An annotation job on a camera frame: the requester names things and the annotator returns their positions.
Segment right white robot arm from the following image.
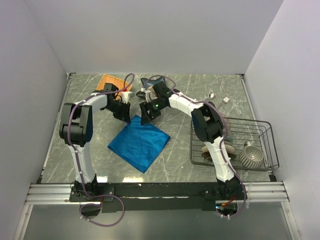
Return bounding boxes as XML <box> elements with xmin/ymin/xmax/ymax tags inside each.
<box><xmin>140</xmin><ymin>82</ymin><xmax>247</xmax><ymax>201</ymax></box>

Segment green plate in rack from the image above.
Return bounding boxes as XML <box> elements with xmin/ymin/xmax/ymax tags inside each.
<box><xmin>225</xmin><ymin>135</ymin><xmax>234</xmax><ymax>143</ymax></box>

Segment silver fork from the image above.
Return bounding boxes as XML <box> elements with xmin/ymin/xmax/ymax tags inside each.
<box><xmin>216</xmin><ymin>96</ymin><xmax>230</xmax><ymax>109</ymax></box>

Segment orange woven basket tray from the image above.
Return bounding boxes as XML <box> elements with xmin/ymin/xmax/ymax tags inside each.
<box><xmin>96</xmin><ymin>74</ymin><xmax>132</xmax><ymax>91</ymax></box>

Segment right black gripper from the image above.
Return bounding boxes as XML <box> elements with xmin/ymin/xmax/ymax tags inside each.
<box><xmin>140</xmin><ymin>99</ymin><xmax>167</xmax><ymax>126</ymax></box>

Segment dark blue star dish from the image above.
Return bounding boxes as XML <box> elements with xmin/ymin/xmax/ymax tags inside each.
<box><xmin>135</xmin><ymin>77</ymin><xmax>165</xmax><ymax>99</ymax></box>

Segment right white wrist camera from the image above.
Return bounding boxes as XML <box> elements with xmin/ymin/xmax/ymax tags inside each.
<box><xmin>141</xmin><ymin>86</ymin><xmax>158</xmax><ymax>103</ymax></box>

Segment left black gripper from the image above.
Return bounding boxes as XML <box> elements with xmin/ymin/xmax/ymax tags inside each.
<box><xmin>104</xmin><ymin>100</ymin><xmax>131</xmax><ymax>124</ymax></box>

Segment silver spoon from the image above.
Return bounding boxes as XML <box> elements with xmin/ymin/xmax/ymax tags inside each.
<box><xmin>203</xmin><ymin>92</ymin><xmax>216</xmax><ymax>101</ymax></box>

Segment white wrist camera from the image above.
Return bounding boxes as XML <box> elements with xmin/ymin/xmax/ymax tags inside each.
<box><xmin>141</xmin><ymin>86</ymin><xmax>158</xmax><ymax>103</ymax></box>
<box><xmin>120</xmin><ymin>91</ymin><xmax>135</xmax><ymax>104</ymax></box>

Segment black wire dish rack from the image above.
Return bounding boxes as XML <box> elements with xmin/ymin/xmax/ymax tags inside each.
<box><xmin>189</xmin><ymin>117</ymin><xmax>280</xmax><ymax>172</ymax></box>

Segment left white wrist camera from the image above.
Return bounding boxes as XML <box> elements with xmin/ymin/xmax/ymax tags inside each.
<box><xmin>120</xmin><ymin>91</ymin><xmax>135</xmax><ymax>104</ymax></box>

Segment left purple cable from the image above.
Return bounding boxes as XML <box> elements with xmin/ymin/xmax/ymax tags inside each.
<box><xmin>67</xmin><ymin>72</ymin><xmax>136</xmax><ymax>227</ymax></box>

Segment purple cable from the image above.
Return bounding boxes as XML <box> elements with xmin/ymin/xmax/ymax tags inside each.
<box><xmin>67</xmin><ymin>72</ymin><xmax>136</xmax><ymax>227</ymax></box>
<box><xmin>143</xmin><ymin>74</ymin><xmax>248</xmax><ymax>221</ymax></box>

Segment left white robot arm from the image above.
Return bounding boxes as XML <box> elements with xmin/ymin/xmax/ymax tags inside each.
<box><xmin>59</xmin><ymin>83</ymin><xmax>131</xmax><ymax>201</ymax></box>

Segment blue cloth napkin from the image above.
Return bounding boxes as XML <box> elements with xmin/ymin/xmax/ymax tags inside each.
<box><xmin>107</xmin><ymin>115</ymin><xmax>171</xmax><ymax>173</ymax></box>

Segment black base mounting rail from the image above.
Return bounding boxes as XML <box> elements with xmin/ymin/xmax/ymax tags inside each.
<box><xmin>69</xmin><ymin>182</ymin><xmax>247</xmax><ymax>213</ymax></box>

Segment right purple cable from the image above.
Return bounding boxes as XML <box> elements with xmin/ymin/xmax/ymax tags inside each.
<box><xmin>143</xmin><ymin>74</ymin><xmax>248</xmax><ymax>221</ymax></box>

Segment grey ribbed mug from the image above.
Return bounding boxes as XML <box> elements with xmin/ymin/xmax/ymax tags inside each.
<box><xmin>239</xmin><ymin>141</ymin><xmax>264</xmax><ymax>169</ymax></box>

